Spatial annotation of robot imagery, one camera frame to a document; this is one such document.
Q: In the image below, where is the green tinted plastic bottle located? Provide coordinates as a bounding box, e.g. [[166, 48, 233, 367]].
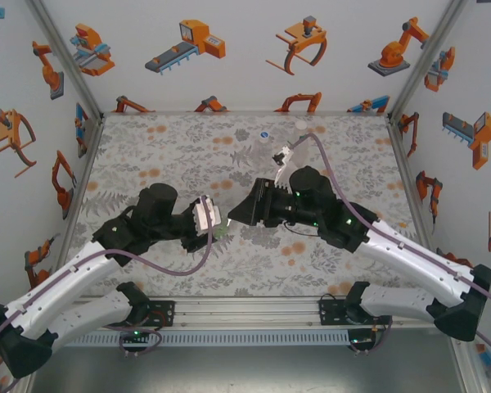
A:
[[212, 220, 232, 242]]

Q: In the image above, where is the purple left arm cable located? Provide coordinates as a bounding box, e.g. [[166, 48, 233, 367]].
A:
[[0, 196, 214, 392]]

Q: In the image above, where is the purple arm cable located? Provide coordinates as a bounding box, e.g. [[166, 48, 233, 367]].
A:
[[0, 196, 214, 392], [292, 133, 491, 357]]

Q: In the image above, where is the white slotted cable duct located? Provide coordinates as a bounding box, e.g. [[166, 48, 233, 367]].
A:
[[38, 330, 351, 347]]

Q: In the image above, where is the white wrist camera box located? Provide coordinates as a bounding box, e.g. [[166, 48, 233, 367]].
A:
[[272, 141, 300, 186], [191, 195, 223, 235]]

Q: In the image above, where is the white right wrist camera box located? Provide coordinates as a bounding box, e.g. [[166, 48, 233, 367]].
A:
[[272, 141, 300, 186]]

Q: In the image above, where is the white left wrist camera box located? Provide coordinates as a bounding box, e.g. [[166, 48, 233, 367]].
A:
[[191, 195, 223, 235]]

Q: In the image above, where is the aluminium frame post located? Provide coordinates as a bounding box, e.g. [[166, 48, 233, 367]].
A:
[[386, 0, 467, 120], [26, 0, 106, 120]]

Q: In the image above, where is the aluminium front frame rail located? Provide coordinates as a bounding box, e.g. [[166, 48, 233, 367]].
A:
[[22, 296, 470, 331]]

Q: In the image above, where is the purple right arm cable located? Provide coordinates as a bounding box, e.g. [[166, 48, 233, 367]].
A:
[[292, 133, 491, 357]]

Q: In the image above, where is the clear bottle with green label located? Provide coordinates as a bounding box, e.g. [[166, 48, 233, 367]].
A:
[[286, 118, 312, 167]]

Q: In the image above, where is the floral patterned table cover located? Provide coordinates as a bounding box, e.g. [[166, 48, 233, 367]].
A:
[[61, 113, 449, 298]]

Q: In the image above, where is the clear unlabelled plastic bottle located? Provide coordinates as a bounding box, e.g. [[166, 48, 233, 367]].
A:
[[251, 129, 276, 169]]

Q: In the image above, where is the aluminium side frame rail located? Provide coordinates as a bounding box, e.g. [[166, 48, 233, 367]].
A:
[[386, 115, 449, 296], [26, 115, 106, 302]]

